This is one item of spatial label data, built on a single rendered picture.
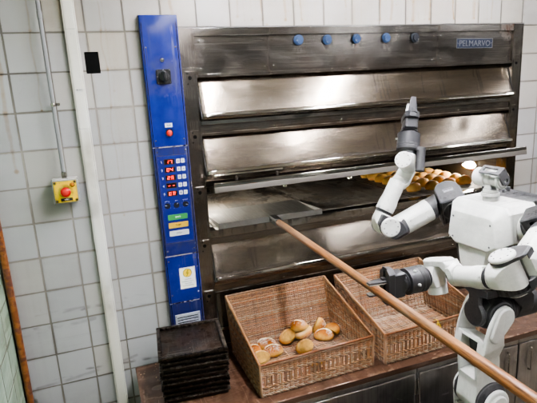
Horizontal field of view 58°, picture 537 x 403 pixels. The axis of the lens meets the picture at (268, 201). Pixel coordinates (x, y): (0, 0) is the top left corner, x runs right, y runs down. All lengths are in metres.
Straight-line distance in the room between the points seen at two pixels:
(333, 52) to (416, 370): 1.55
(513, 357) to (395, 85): 1.49
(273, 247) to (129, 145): 0.87
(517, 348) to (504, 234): 1.10
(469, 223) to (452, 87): 1.17
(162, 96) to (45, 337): 1.18
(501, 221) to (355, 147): 0.99
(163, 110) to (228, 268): 0.81
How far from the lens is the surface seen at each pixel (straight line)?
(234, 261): 2.41
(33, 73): 2.20
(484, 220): 1.81
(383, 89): 2.61
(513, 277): 1.56
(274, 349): 2.38
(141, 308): 2.40
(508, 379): 1.22
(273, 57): 2.36
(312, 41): 2.44
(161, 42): 2.19
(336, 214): 2.55
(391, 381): 2.38
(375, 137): 2.61
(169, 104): 2.18
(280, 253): 2.47
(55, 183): 2.15
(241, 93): 2.30
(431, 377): 2.51
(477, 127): 3.01
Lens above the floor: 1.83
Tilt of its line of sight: 13 degrees down
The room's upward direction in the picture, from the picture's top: 3 degrees counter-clockwise
